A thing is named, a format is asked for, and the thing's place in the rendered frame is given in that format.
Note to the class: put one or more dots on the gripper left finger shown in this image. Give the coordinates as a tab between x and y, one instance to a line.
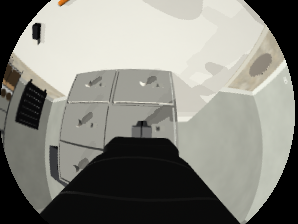
136	130

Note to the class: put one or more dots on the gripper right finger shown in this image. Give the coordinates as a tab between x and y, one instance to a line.
146	130

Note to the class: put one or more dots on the orange aa battery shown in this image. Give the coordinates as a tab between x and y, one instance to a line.
62	2

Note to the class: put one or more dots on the grey drawer front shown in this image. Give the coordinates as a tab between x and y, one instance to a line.
90	129
98	92
73	160
123	117
155	87

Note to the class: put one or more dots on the black and white eraser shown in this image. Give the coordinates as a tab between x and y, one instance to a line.
36	30

